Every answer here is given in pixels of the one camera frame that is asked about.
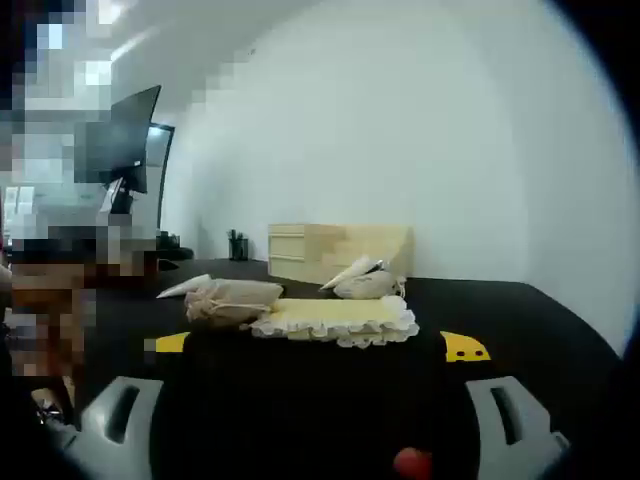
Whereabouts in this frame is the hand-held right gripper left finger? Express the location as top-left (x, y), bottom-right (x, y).
top-left (63, 331), bottom-right (201, 480)

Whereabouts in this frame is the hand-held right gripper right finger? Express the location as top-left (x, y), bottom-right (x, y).
top-left (433, 329), bottom-right (572, 480)

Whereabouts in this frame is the beige burlap drawstring pouch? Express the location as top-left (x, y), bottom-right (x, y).
top-left (183, 278), bottom-right (285, 330)
top-left (332, 269), bottom-right (407, 301)

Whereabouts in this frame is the black side desk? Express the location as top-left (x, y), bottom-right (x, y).
top-left (153, 230), bottom-right (195, 273)

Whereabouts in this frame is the black mesh pen holder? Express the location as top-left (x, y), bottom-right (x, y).
top-left (227, 228), bottom-right (250, 262)

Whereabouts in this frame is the cream lace-trimmed cloth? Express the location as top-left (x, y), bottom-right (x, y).
top-left (249, 294), bottom-right (421, 350)

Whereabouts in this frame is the black computer monitor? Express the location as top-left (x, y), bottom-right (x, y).
top-left (109, 84), bottom-right (162, 215)

